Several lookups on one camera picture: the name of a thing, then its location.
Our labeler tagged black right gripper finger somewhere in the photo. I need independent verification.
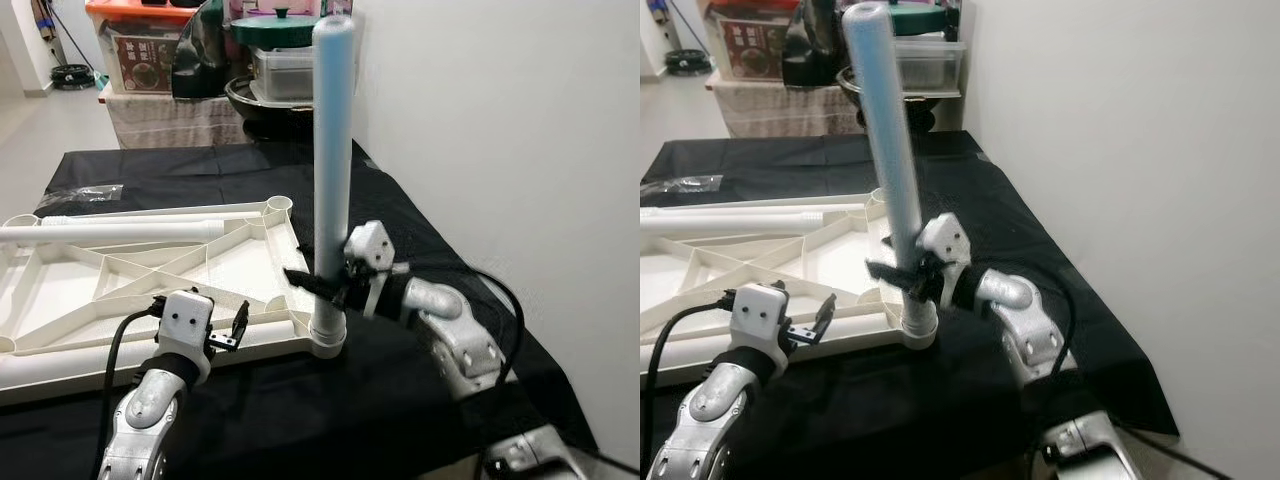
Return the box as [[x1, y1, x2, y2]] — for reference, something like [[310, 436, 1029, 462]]
[[283, 266, 346, 303], [864, 256, 923, 296]]

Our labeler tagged white plastic table leg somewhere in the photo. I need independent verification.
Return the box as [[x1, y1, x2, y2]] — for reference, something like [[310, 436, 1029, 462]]
[[640, 207, 823, 238], [0, 220, 226, 248], [310, 14, 355, 331], [842, 2, 939, 326]]

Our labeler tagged white plastic children table top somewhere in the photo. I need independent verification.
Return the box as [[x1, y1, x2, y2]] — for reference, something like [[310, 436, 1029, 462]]
[[640, 188, 939, 386], [0, 195, 348, 406]]

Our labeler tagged black tablecloth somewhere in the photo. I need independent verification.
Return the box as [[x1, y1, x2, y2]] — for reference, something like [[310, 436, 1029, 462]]
[[640, 128, 1181, 480], [0, 140, 601, 480]]

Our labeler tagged black wok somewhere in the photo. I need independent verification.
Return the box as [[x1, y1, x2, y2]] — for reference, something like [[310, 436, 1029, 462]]
[[225, 75, 319, 141], [838, 65, 961, 131]]

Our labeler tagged clear plastic bag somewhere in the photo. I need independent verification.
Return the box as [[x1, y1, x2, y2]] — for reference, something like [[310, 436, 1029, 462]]
[[55, 183, 123, 206], [648, 175, 723, 196]]

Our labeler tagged clear plastic storage box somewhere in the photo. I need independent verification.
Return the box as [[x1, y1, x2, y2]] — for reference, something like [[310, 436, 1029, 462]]
[[250, 45, 319, 103], [895, 38, 966, 96]]

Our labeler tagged black plastic bag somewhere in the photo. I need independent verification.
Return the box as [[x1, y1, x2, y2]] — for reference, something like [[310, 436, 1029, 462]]
[[783, 0, 851, 89], [172, 0, 246, 101]]

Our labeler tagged dark green round lid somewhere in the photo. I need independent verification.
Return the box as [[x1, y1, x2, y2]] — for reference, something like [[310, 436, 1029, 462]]
[[890, 0, 961, 36], [230, 8, 319, 49]]

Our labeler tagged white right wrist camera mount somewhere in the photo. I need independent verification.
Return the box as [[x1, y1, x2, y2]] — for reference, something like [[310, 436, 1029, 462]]
[[915, 213, 973, 306], [343, 222, 396, 319]]

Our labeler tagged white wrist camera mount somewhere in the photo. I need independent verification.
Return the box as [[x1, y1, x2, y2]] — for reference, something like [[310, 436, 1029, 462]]
[[915, 213, 973, 306], [730, 283, 791, 376], [343, 222, 396, 319], [155, 290, 216, 386]]

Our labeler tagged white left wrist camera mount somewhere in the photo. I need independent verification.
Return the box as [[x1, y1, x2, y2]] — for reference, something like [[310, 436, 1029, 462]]
[[730, 283, 791, 376], [155, 290, 216, 386]]

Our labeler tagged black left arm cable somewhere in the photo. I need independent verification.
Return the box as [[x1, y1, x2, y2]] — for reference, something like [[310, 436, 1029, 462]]
[[93, 297, 166, 479], [640, 292, 739, 471]]

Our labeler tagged black coiled cable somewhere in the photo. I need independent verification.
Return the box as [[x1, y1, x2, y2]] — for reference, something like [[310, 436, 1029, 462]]
[[666, 50, 714, 77], [50, 63, 98, 91]]

